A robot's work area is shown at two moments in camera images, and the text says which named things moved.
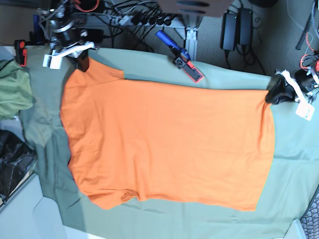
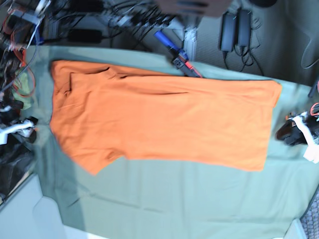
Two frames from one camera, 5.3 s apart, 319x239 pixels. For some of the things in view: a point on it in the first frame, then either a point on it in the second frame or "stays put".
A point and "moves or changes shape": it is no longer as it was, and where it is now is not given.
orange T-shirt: x=132 y=140 moves or changes shape
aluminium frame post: x=191 y=40 stays put
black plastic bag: x=17 y=159 stays put
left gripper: x=70 y=43 -> x=25 y=129
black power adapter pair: x=237 y=29 stays put
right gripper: x=283 y=88 -> x=290 y=133
